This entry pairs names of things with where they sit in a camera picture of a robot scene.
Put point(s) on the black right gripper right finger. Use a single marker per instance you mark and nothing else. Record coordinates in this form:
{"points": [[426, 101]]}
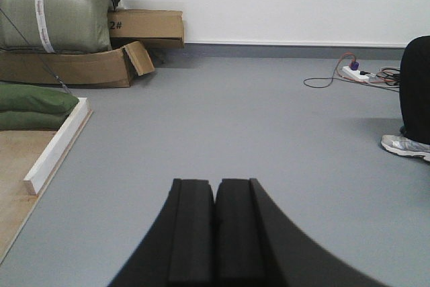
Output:
{"points": [[258, 245]]}

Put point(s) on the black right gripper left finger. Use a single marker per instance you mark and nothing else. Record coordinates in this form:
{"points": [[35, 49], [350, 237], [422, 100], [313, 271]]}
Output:
{"points": [[178, 249]]}

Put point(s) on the white wooden edge strip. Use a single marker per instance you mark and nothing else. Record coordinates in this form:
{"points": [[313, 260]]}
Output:
{"points": [[51, 158]]}

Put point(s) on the plywood floor platform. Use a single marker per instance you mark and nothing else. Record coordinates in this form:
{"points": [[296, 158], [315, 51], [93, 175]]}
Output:
{"points": [[19, 151]]}

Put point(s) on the open flat cardboard box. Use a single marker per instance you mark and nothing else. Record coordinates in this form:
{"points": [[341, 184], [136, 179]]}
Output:
{"points": [[115, 68]]}

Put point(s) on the white power strip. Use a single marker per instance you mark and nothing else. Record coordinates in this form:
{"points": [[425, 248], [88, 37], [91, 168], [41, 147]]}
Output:
{"points": [[354, 75]]}

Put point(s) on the purple plug adapter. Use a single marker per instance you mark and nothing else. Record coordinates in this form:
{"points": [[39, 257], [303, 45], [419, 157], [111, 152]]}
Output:
{"points": [[354, 65]]}

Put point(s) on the lower green sandbag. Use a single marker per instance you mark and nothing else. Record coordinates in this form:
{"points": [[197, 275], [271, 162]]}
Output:
{"points": [[15, 120]]}

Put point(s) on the green sandbag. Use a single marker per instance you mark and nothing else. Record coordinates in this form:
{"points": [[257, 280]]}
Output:
{"points": [[30, 98], [15, 120]]}

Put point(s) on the closed cardboard box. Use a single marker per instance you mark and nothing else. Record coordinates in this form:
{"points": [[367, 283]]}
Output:
{"points": [[154, 28]]}

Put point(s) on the upper green sandbag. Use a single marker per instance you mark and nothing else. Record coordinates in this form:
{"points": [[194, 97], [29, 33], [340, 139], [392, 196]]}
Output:
{"points": [[30, 98]]}

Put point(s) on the seated person in black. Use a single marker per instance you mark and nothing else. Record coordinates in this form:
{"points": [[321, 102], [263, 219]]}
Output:
{"points": [[414, 90]]}

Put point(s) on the large olive woven sack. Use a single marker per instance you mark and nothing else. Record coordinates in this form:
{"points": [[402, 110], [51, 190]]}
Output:
{"points": [[55, 25]]}

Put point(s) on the grey sneaker nearer wall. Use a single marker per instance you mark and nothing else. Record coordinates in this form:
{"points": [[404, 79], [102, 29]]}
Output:
{"points": [[405, 147]]}

